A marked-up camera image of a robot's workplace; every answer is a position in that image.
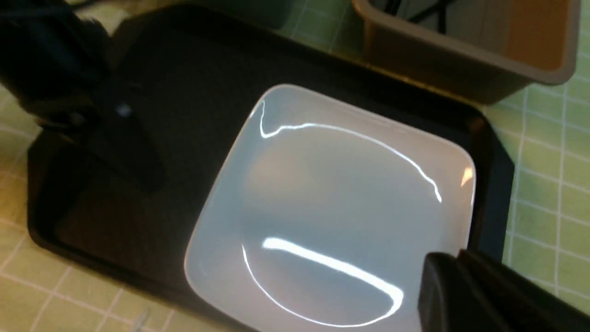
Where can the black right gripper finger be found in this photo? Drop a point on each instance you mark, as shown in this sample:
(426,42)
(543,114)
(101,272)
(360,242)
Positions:
(471,292)

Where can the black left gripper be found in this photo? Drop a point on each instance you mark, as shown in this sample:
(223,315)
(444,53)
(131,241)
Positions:
(54,62)

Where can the large white square plate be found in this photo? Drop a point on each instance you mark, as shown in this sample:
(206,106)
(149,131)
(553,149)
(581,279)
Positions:
(322,214)

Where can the black serving tray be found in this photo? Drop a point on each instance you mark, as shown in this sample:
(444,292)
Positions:
(192,75)

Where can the green checkered tablecloth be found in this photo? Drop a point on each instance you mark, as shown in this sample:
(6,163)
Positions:
(545,129)

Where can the brown plastic bin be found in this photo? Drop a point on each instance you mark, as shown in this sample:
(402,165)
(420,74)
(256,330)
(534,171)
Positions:
(486,51)

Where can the black chopstick in brown bin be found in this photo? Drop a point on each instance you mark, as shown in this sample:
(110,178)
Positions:
(439,8)

